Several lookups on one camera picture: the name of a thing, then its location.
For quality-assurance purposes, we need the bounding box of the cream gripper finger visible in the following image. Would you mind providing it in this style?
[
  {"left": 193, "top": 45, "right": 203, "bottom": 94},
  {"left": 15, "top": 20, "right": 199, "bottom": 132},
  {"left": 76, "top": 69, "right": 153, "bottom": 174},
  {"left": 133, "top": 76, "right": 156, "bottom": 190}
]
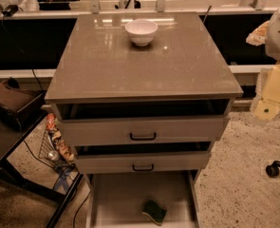
[
  {"left": 246, "top": 21, "right": 269, "bottom": 47},
  {"left": 250, "top": 62, "right": 280, "bottom": 121}
]

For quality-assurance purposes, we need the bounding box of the green yellow sponge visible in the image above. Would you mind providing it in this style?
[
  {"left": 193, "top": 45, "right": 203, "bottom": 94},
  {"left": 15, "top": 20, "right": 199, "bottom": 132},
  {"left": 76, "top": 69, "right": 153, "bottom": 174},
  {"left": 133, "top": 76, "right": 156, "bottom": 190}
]
[{"left": 141, "top": 200, "right": 167, "bottom": 226}]

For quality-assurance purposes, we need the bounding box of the top grey drawer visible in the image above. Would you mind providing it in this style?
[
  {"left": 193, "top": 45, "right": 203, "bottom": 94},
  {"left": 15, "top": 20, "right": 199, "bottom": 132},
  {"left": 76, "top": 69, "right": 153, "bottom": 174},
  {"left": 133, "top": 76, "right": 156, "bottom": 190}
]
[{"left": 60, "top": 99, "right": 231, "bottom": 146}]

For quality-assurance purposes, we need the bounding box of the grey drawer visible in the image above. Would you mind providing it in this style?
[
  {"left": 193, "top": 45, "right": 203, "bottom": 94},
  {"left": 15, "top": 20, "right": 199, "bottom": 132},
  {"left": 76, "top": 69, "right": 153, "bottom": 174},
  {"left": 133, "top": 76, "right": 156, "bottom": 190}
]
[
  {"left": 85, "top": 171, "right": 201, "bottom": 228},
  {"left": 60, "top": 99, "right": 231, "bottom": 146},
  {"left": 75, "top": 142, "right": 211, "bottom": 174}
]

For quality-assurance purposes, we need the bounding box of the grey drawer cabinet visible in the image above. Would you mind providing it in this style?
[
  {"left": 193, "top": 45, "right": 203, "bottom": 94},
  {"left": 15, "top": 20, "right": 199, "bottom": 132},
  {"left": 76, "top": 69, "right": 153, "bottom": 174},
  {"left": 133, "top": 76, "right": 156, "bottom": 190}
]
[{"left": 44, "top": 11, "right": 244, "bottom": 228}]

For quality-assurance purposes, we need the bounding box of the middle grey drawer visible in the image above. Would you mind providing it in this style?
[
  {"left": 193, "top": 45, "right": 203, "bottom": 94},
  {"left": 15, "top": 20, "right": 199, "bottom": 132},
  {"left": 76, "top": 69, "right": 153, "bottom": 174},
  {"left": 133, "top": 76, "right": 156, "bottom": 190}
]
[{"left": 75, "top": 142, "right": 211, "bottom": 174}]

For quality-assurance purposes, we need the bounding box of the bottom grey drawer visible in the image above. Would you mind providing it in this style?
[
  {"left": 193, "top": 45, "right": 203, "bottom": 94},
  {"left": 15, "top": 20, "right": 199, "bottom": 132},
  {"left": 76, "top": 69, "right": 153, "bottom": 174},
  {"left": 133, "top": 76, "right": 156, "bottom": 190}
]
[{"left": 85, "top": 171, "right": 201, "bottom": 228}]

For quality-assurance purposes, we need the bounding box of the black chair caster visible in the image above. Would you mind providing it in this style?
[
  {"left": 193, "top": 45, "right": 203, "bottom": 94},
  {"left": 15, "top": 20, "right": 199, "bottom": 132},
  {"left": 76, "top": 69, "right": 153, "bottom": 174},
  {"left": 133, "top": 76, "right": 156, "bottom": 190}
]
[{"left": 266, "top": 161, "right": 280, "bottom": 178}]

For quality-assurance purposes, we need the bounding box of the white ceramic bowl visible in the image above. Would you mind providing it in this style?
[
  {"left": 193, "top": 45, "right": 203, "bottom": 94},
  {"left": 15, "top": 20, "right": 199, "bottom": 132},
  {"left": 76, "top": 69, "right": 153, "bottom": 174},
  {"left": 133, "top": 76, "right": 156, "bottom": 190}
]
[{"left": 125, "top": 19, "right": 158, "bottom": 47}]

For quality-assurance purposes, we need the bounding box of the colourful snack bag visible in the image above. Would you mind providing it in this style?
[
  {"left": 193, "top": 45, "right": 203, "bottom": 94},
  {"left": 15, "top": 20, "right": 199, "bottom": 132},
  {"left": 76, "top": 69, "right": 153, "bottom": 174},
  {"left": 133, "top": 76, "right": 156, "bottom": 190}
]
[{"left": 46, "top": 113, "right": 74, "bottom": 162}]

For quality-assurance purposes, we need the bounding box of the black power adapter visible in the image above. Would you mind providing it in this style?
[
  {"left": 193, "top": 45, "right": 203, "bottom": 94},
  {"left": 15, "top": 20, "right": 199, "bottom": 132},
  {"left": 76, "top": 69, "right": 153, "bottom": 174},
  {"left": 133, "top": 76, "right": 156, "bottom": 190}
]
[{"left": 2, "top": 5, "right": 18, "bottom": 17}]

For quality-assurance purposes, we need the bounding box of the dark brown box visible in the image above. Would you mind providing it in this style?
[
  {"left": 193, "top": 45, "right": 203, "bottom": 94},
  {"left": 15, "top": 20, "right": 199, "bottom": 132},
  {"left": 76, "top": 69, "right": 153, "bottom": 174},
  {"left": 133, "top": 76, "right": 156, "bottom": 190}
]
[{"left": 0, "top": 78, "right": 44, "bottom": 131}]

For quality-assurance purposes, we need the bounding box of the black side table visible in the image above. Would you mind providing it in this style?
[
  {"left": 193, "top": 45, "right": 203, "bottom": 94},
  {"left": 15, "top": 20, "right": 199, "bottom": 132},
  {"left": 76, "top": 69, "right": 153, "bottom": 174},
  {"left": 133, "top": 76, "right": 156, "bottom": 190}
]
[{"left": 0, "top": 109, "right": 83, "bottom": 228}]

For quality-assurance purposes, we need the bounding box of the black floor cable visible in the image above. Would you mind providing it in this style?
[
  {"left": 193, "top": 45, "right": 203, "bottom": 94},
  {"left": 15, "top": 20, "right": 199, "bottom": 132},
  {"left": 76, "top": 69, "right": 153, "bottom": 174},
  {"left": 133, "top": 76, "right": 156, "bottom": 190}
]
[{"left": 72, "top": 190, "right": 92, "bottom": 228}]

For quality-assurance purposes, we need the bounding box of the black wire basket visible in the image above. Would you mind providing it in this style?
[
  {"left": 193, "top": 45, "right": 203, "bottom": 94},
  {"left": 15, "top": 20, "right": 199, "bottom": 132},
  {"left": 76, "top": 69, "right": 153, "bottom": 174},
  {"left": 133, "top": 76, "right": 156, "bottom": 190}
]
[{"left": 39, "top": 131, "right": 75, "bottom": 171}]

